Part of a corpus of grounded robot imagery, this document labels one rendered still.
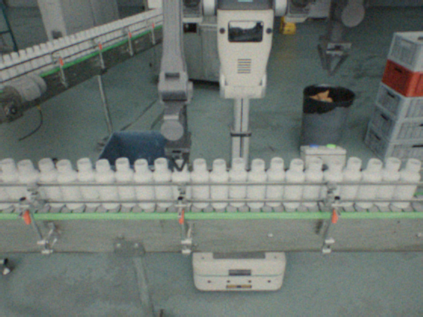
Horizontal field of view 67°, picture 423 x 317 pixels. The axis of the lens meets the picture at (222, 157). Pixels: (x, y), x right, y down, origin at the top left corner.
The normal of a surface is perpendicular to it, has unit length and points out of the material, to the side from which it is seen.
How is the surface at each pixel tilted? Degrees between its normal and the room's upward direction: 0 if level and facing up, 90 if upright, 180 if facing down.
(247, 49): 90
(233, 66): 90
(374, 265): 0
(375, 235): 90
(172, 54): 62
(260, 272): 90
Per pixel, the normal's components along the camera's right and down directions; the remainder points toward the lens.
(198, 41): -0.30, 0.52
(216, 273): 0.00, 0.55
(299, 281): 0.00, -0.84
